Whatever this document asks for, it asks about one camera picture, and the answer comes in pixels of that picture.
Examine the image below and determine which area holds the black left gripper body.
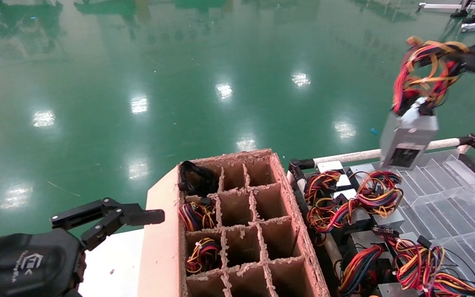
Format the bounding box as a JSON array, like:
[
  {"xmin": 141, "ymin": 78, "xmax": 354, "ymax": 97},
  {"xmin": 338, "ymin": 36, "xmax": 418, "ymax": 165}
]
[{"xmin": 0, "ymin": 228, "xmax": 87, "ymax": 297}]

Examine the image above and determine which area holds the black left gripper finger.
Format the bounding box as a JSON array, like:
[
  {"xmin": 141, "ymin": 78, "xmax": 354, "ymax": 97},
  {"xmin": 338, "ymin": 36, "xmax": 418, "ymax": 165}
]
[
  {"xmin": 51, "ymin": 198, "xmax": 165, "ymax": 230},
  {"xmin": 81, "ymin": 210, "xmax": 165, "ymax": 251}
]

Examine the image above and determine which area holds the black pipe corner connector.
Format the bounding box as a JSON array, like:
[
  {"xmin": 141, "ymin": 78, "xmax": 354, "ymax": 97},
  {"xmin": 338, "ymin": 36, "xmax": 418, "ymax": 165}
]
[
  {"xmin": 459, "ymin": 133, "xmax": 475, "ymax": 156},
  {"xmin": 288, "ymin": 158, "xmax": 317, "ymax": 182}
]

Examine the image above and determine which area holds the clear plastic divider tray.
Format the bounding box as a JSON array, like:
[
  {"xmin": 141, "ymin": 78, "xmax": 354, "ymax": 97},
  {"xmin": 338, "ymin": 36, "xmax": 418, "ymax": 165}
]
[{"xmin": 345, "ymin": 148, "xmax": 475, "ymax": 297}]

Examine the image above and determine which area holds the brown cardboard divider box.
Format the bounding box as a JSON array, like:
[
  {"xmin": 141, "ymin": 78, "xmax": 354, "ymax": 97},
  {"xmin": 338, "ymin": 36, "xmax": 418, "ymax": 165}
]
[{"xmin": 137, "ymin": 148, "xmax": 331, "ymax": 297}]

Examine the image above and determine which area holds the long white cart pipe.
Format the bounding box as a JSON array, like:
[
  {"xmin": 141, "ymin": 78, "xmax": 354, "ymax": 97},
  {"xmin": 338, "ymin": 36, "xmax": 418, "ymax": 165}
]
[{"xmin": 312, "ymin": 138, "xmax": 462, "ymax": 166}]

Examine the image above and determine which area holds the white cart side pipe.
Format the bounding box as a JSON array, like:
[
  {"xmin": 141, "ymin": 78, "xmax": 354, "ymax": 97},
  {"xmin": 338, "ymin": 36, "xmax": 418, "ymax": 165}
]
[{"xmin": 288, "ymin": 171, "xmax": 344, "ymax": 269}]

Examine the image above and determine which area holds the white metal frame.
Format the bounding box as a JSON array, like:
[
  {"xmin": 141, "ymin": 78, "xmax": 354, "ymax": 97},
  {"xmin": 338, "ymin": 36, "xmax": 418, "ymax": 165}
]
[{"xmin": 416, "ymin": 0, "xmax": 475, "ymax": 20}]

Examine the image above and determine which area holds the black cable bundle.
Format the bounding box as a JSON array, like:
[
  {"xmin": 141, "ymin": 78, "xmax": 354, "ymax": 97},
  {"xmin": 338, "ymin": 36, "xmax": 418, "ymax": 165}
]
[{"xmin": 178, "ymin": 160, "xmax": 219, "ymax": 197}]

